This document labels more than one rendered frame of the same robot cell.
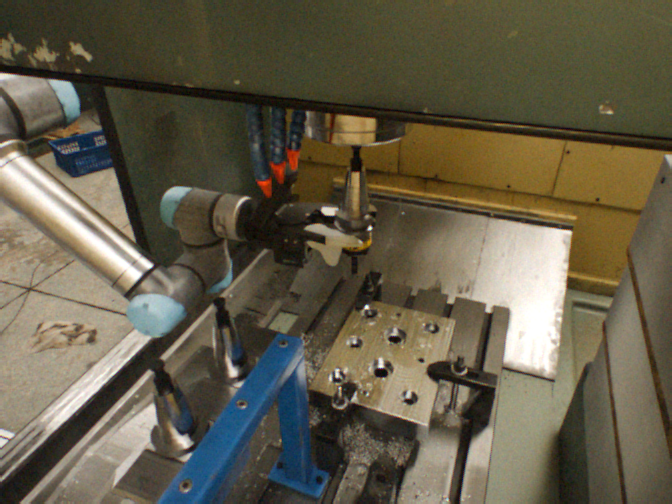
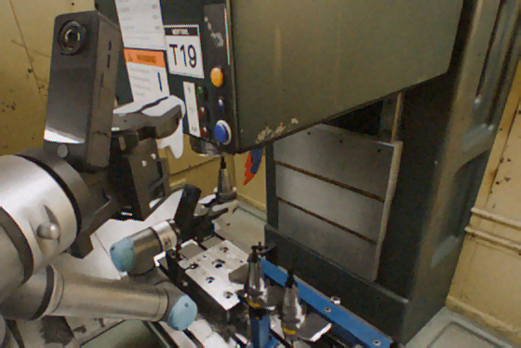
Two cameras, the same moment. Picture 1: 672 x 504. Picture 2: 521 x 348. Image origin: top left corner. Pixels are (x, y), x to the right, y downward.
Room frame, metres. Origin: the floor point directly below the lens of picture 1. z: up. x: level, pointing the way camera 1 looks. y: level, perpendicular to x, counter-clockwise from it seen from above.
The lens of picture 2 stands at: (0.13, 0.73, 1.81)
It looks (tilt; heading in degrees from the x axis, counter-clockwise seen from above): 30 degrees down; 305
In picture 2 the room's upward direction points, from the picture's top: 6 degrees counter-clockwise
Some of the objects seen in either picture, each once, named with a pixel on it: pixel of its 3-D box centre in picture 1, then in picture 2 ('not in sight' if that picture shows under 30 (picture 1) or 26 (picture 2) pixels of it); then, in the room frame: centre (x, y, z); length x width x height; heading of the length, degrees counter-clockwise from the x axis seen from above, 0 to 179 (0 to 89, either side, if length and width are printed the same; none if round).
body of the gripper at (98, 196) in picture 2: not in sight; (98, 175); (0.38, 0.55, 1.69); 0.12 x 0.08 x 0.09; 99
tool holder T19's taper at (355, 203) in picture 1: (355, 190); (224, 178); (0.62, -0.01, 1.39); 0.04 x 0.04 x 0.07
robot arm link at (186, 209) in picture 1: (198, 212); (136, 250); (0.72, 0.26, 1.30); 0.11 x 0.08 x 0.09; 70
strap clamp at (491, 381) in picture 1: (460, 384); (261, 257); (0.62, -0.22, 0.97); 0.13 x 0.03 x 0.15; 69
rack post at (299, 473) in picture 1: (294, 423); (260, 311); (0.48, 0.09, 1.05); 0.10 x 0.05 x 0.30; 69
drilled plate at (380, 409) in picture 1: (387, 359); (227, 275); (0.69, -0.08, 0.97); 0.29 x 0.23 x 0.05; 159
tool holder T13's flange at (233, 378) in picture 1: (232, 366); (256, 286); (0.45, 0.16, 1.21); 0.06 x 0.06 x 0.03
